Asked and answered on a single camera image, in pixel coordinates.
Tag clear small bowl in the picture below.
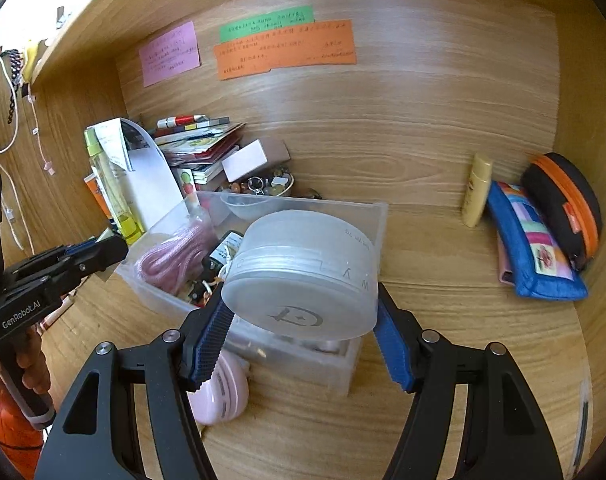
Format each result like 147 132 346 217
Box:
221 192 279 222

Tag white paper sheets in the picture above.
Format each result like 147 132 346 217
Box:
90 117 183 233

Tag orange sticky note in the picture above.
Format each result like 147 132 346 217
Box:
214 20 357 80

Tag blue colourful pencil pouch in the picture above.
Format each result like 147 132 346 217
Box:
486 181 588 301

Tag translucent white round container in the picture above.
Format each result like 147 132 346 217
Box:
222 209 378 341

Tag stack of booklets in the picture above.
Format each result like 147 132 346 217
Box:
152 115 245 194

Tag pink round compact case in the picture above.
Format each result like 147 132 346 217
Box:
188 350 250 426

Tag dark green glass jar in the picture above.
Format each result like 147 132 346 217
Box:
202 231 243 281

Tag person left hand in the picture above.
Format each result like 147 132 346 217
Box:
0 327 50 394

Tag yellow-green spray bottle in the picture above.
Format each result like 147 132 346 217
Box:
84 127 144 245

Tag small yellow lotion bottle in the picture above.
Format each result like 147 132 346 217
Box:
461 153 493 228

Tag pink sticky note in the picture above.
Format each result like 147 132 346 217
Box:
138 21 201 88

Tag pink wallet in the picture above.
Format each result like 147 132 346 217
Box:
497 235 514 286

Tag black orange zip case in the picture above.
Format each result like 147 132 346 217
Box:
521 152 603 273

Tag orange tube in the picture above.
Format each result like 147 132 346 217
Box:
84 174 112 220

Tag green sticky note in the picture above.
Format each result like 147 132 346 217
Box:
219 6 315 42

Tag white charging cable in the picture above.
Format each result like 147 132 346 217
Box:
0 49 57 256

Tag clear plastic storage bin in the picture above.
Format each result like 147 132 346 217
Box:
117 192 388 396

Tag white small box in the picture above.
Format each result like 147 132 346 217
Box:
222 138 290 183

